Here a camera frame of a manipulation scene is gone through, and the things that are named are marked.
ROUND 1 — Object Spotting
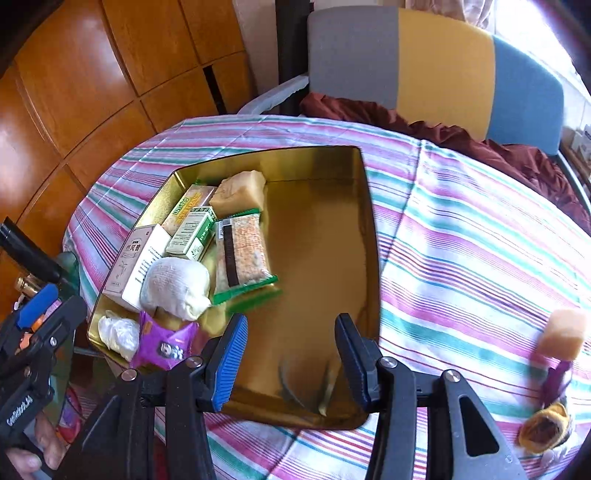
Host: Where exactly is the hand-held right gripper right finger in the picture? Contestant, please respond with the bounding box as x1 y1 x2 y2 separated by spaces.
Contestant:
335 313 529 480

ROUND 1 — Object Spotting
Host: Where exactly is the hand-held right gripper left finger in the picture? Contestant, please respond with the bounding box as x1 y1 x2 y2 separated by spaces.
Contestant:
60 314 249 480

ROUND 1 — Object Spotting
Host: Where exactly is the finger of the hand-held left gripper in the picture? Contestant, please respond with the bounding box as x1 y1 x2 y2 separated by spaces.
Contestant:
18 284 60 326
37 295 88 352

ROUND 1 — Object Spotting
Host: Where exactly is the white plastic bag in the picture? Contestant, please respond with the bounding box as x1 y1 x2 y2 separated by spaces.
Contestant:
98 310 141 363

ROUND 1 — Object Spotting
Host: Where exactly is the purple snack packet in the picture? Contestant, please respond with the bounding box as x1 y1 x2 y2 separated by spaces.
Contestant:
540 360 573 407
130 310 200 371

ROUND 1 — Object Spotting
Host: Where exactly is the white cardboard box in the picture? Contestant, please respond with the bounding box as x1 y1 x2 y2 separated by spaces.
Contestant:
102 224 174 313

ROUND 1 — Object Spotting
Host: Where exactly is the white cloth bundle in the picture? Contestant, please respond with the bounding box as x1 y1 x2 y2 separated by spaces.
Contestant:
140 257 213 321

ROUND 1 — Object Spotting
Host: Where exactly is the gold tin box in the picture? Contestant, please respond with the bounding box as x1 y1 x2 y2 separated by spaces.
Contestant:
87 145 382 431

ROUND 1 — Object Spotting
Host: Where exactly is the green-edged cracker packet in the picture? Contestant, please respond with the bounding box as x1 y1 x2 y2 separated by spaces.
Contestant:
210 209 283 312

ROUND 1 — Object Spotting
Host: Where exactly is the pale green box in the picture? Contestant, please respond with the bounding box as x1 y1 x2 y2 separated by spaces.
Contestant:
165 206 219 261

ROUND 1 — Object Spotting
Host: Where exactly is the yellow sponge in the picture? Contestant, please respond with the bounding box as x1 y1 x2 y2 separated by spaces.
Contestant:
536 308 588 361
209 170 267 220

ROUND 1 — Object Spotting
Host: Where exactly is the person's left hand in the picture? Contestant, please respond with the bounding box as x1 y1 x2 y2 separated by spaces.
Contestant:
0 411 65 480

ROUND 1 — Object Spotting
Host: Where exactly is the small brass fitting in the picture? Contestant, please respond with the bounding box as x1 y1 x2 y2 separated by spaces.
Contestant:
14 274 44 296

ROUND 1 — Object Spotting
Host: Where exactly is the black cylinder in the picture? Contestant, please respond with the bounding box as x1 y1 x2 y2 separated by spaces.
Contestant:
0 222 63 284

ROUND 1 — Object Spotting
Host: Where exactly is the striped tablecloth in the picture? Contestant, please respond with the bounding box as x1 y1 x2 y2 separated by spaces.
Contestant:
62 113 591 480

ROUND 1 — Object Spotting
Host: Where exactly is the yellow snack in clear wrapper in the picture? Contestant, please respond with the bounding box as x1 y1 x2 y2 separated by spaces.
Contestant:
517 401 575 455

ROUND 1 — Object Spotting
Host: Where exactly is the dark red cloth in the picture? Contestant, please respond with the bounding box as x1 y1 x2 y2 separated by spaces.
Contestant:
299 91 591 217

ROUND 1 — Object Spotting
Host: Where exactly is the grey yellow blue chair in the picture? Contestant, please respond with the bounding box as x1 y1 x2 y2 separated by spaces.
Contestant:
238 4 591 208

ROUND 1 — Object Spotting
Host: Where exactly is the small white carton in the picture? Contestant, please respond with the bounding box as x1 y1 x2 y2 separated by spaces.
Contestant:
561 124 591 167

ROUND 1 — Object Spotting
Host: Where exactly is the pink curtain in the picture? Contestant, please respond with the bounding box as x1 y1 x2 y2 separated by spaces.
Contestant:
416 0 497 28

